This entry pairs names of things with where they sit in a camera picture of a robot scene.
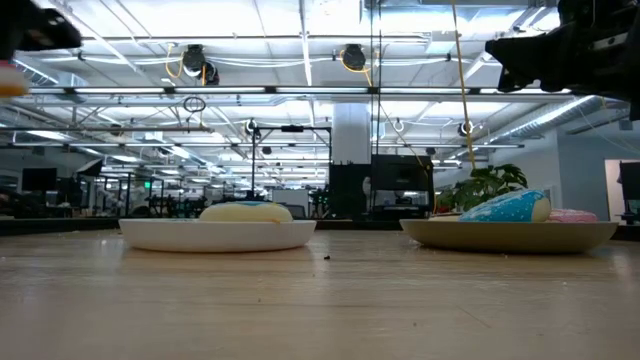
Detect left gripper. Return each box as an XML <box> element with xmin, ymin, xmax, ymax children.
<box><xmin>0</xmin><ymin>0</ymin><xmax>39</xmax><ymax>62</ymax></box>

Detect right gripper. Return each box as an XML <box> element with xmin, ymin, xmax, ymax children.
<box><xmin>484</xmin><ymin>22</ymin><xmax>640</xmax><ymax>121</ymax></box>

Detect blue iced donut coloured sprinkles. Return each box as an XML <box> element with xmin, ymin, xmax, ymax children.
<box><xmin>458</xmin><ymin>188</ymin><xmax>552</xmax><ymax>224</ymax></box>

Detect pink iced donut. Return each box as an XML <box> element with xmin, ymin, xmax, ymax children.
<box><xmin>547</xmin><ymin>208</ymin><xmax>600</xmax><ymax>224</ymax></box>

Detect cream donut pale blue icing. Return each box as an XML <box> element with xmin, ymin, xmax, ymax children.
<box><xmin>198</xmin><ymin>200</ymin><xmax>295</xmax><ymax>224</ymax></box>

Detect grey ceiling pipe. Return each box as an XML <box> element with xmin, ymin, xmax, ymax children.
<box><xmin>0</xmin><ymin>124</ymin><xmax>216</xmax><ymax>134</ymax></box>

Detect green potted plant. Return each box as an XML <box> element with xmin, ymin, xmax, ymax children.
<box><xmin>439</xmin><ymin>163</ymin><xmax>530</xmax><ymax>214</ymax></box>

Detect dark monitor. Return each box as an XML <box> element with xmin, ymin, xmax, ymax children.
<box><xmin>21</xmin><ymin>167</ymin><xmax>58</xmax><ymax>192</ymax></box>

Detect black cabinet with window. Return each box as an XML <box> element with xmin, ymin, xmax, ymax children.
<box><xmin>370</xmin><ymin>153</ymin><xmax>435</xmax><ymax>221</ymax></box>

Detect brown plate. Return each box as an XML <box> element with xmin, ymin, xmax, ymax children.
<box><xmin>399</xmin><ymin>219</ymin><xmax>620</xmax><ymax>254</ymax></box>

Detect white pillar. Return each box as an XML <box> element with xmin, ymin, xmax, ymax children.
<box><xmin>332</xmin><ymin>102</ymin><xmax>372</xmax><ymax>166</ymax></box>

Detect white plate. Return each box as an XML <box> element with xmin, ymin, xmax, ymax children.
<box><xmin>118</xmin><ymin>218</ymin><xmax>318</xmax><ymax>253</ymax></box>

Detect silver ceiling duct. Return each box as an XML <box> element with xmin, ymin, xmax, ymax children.
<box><xmin>519</xmin><ymin>94</ymin><xmax>609</xmax><ymax>141</ymax></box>

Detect yellow cable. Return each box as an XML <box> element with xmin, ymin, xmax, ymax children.
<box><xmin>451</xmin><ymin>0</ymin><xmax>477</xmax><ymax>171</ymax></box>

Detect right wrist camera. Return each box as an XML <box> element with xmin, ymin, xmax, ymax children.
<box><xmin>557</xmin><ymin>0</ymin><xmax>640</xmax><ymax>30</ymax></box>

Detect black ceiling cable reel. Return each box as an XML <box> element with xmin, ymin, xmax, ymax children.
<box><xmin>339</xmin><ymin>43</ymin><xmax>368</xmax><ymax>72</ymax></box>
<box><xmin>180</xmin><ymin>43</ymin><xmax>220</xmax><ymax>85</ymax></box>

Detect hanging black cable coil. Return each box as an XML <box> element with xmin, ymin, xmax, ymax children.
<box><xmin>182</xmin><ymin>95</ymin><xmax>207</xmax><ymax>114</ymax></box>

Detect long ceiling light rail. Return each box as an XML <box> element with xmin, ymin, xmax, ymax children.
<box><xmin>0</xmin><ymin>84</ymin><xmax>576</xmax><ymax>97</ymax></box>

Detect black stand frame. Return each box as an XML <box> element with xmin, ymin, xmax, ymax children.
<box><xmin>251</xmin><ymin>125</ymin><xmax>333</xmax><ymax>194</ymax></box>

